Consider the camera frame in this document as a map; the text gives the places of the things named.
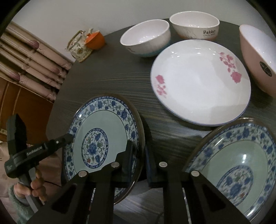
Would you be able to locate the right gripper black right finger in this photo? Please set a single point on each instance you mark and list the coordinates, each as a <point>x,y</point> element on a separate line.
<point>188,197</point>

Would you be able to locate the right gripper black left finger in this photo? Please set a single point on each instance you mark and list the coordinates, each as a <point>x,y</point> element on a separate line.
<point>89,197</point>

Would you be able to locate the blue floral plate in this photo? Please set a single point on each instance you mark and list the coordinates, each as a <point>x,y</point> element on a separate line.
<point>239,160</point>
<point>100,130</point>

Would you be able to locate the white plate pink roses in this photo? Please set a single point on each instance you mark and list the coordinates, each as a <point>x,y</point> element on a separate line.
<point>201,82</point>

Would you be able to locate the white bowl blue base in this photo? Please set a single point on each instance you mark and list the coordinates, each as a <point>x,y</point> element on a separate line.
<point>148,38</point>

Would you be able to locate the large pink bowl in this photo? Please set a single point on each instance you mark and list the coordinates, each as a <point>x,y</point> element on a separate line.
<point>258,51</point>

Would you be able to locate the white Rabbit bowl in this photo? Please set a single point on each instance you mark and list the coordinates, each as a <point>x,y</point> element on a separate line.
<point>195,25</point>

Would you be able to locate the green fuzzy sleeve forearm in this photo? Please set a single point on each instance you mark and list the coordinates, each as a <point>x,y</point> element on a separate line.
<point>23,209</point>

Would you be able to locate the person's left hand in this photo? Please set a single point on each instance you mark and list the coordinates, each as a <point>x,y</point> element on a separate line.
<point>37,188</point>

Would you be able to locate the beige patterned curtain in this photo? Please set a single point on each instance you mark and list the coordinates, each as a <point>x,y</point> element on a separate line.
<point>31,63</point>

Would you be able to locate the orange lidded cup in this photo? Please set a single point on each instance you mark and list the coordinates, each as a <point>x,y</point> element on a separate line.
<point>95,41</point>

